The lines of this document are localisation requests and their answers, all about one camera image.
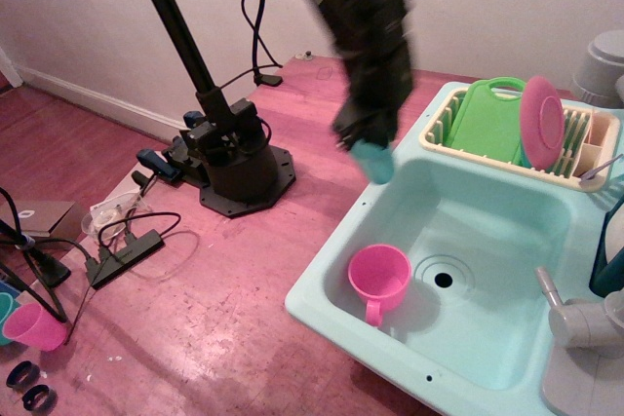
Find black tripod legs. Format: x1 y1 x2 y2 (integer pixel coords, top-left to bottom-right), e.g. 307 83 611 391
1 188 69 323

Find grey cylindrical container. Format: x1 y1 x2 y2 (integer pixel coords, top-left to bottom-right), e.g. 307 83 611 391
570 29 623 109

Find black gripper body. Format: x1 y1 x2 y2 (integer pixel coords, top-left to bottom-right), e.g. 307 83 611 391
332 44 413 138

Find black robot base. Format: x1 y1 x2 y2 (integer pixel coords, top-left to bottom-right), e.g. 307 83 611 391
163 99 296 218

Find lilac utensil in rack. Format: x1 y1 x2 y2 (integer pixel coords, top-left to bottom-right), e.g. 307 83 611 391
580 153 623 181

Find black usb hub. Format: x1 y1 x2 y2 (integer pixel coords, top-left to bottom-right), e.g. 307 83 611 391
85 230 165 290

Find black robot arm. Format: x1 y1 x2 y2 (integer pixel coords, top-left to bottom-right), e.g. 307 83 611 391
152 0 412 154

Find grey toy faucet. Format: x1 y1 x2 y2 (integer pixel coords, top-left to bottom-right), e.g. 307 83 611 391
534 266 623 350

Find black ring upper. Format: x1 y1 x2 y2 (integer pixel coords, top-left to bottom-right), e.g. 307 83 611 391
5 360 39 392

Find light teal toy sink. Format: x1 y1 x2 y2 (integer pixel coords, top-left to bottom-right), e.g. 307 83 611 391
283 81 624 416

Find cream dish rack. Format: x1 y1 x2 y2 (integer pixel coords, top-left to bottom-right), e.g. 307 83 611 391
418 82 622 192

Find pink plastic cup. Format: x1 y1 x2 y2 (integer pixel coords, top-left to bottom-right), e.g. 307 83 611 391
2 303 67 352

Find pink plastic mug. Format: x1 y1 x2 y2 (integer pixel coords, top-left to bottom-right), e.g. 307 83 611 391
347 244 411 327

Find blue black clamp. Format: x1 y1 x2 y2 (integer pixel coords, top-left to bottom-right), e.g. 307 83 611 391
136 149 179 184

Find pink plastic plate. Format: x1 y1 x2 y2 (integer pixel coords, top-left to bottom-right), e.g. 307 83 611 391
519 76 566 170

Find black ring lower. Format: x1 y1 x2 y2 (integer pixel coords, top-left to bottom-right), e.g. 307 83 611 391
21 385 54 412

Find teal plastic cup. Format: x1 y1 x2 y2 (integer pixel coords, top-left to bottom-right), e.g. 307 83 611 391
350 139 394 185

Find brown cardboard box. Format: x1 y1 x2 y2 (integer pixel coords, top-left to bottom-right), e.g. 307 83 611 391
15 200 86 250

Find black hanging cables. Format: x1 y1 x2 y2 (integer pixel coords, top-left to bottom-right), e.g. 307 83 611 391
240 0 284 87

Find teal cup at edge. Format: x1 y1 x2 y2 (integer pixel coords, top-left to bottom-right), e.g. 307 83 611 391
0 292 20 346

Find black ring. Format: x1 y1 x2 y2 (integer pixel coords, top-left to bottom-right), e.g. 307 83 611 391
21 385 54 412
5 360 39 392

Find clear plastic bag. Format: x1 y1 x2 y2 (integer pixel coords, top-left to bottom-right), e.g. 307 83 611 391
81 192 145 242

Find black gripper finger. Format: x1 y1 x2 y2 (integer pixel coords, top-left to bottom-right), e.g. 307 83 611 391
374 116 399 148
334 123 362 152

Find green cutting board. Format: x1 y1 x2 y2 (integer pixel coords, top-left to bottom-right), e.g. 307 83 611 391
444 77 527 166

